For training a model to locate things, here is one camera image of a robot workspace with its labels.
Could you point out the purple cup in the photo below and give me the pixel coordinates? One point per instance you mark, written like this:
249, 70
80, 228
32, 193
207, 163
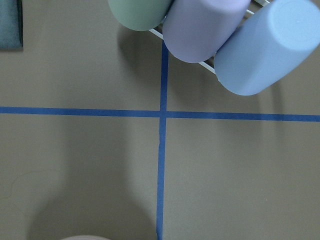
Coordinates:
194, 30

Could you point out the green cup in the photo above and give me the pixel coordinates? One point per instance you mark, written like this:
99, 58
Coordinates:
139, 15

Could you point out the blue cup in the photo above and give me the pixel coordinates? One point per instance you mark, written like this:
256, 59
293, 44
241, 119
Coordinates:
268, 46

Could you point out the pink bowl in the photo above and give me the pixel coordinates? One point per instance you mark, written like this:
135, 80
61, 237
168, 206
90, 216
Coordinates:
85, 237

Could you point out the grey folded cloth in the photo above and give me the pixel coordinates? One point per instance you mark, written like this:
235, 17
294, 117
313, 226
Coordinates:
11, 24

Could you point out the white wire cup rack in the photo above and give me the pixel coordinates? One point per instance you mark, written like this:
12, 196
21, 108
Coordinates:
208, 64

